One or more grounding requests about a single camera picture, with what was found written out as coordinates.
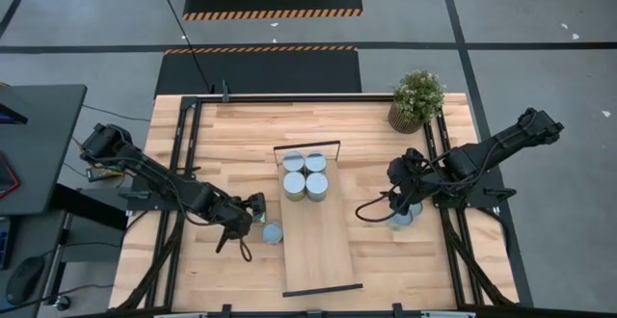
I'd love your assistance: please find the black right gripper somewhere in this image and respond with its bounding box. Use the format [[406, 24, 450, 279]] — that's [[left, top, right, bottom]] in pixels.
[[387, 147, 420, 217]]

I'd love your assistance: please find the peaches label can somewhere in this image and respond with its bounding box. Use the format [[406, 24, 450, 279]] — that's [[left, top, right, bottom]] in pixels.
[[282, 149, 307, 174]]

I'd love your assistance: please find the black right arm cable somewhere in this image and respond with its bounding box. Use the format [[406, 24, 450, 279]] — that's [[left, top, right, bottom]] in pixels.
[[355, 185, 411, 225]]

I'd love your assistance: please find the black aluminium rig frame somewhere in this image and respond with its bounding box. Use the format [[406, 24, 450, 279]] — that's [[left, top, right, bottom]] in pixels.
[[114, 80, 535, 318]]

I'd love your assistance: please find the teal tuna can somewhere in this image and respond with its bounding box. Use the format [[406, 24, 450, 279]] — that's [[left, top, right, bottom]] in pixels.
[[387, 210, 416, 231]]

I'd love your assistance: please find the tomato print can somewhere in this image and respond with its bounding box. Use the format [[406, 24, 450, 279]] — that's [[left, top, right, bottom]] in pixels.
[[261, 221, 285, 247]]

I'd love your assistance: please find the oranges label can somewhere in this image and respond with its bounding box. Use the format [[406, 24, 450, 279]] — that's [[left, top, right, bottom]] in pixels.
[[282, 171, 308, 203]]

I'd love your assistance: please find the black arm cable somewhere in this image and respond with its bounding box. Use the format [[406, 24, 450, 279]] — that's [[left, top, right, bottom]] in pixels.
[[355, 185, 411, 225], [237, 237, 254, 263]]

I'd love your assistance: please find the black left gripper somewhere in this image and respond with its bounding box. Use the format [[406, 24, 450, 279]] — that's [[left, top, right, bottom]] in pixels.
[[211, 192, 268, 240]]

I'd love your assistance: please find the black side desk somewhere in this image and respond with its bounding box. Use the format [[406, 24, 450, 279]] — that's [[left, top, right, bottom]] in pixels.
[[0, 83, 130, 232]]

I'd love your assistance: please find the black floor cable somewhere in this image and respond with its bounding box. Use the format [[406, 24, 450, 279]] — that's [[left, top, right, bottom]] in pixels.
[[152, 0, 216, 95]]

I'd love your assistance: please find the yellow fruit label can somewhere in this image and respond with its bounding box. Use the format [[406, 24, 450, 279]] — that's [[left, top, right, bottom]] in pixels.
[[305, 172, 331, 204]]

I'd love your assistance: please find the potted plant in ribbed pot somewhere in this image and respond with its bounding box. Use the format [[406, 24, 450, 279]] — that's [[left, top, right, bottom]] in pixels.
[[387, 68, 447, 136]]

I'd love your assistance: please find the red-edged black pad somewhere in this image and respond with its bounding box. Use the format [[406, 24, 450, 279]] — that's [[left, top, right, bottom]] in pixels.
[[0, 150, 22, 201]]

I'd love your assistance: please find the black computer mouse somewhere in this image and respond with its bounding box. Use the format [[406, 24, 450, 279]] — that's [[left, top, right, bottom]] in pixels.
[[4, 254, 46, 306]]

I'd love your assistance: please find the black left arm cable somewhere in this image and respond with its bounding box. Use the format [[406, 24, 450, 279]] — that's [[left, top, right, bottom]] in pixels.
[[237, 237, 254, 263]]

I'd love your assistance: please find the carrots label can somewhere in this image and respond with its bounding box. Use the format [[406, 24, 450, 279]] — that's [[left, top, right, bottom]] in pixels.
[[304, 150, 329, 175]]

